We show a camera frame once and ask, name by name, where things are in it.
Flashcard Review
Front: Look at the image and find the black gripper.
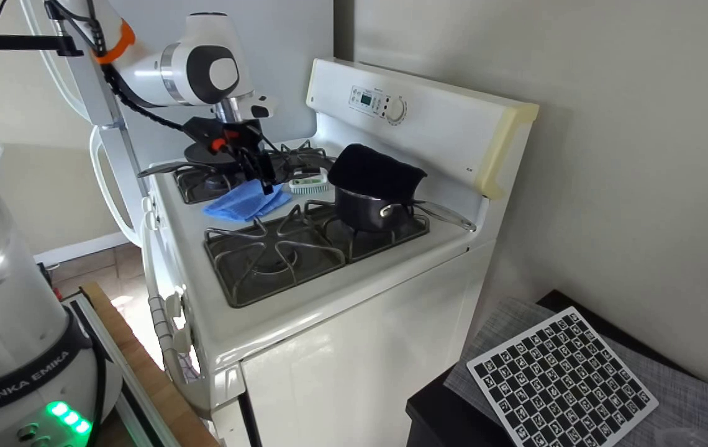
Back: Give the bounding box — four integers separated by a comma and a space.
233, 135, 287, 198

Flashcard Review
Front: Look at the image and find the blue cleaning cloth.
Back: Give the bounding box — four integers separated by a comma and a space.
200, 177, 297, 227

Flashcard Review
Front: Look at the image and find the small white green sponge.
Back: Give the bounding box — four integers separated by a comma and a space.
287, 166, 331, 198

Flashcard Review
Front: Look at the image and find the black stove grate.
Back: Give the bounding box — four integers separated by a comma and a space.
171, 142, 335, 209
201, 198, 432, 311

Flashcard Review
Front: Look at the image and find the black saucepan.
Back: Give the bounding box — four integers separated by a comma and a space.
333, 182, 478, 239

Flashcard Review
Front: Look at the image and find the black cloth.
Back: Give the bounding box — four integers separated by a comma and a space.
326, 142, 431, 207

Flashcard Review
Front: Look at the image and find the grey white refrigerator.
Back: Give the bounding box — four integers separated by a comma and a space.
16, 0, 349, 250

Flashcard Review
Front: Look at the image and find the light dish towel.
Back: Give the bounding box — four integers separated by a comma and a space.
148, 286, 206, 392

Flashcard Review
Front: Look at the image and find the white gas stove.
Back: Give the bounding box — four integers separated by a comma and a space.
143, 57, 543, 447

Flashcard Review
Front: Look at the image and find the wooden board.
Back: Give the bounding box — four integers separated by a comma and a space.
77, 281, 225, 447

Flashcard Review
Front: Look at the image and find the black pole with orange tape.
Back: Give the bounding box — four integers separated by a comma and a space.
0, 29, 88, 60

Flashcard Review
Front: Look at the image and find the black side table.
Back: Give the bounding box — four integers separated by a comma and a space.
406, 289, 708, 447

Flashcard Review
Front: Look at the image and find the black white calibration checkerboard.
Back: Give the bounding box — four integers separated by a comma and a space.
466, 303, 662, 447

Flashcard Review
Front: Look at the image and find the grey mat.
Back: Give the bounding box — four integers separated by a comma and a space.
442, 294, 708, 447

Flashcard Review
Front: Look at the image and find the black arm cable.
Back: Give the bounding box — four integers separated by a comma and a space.
41, 0, 305, 182

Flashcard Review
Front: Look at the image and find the orange strap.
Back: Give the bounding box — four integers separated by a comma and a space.
95, 17, 140, 69

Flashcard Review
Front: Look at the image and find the aluminium frame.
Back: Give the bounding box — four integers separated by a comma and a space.
63, 294, 163, 447

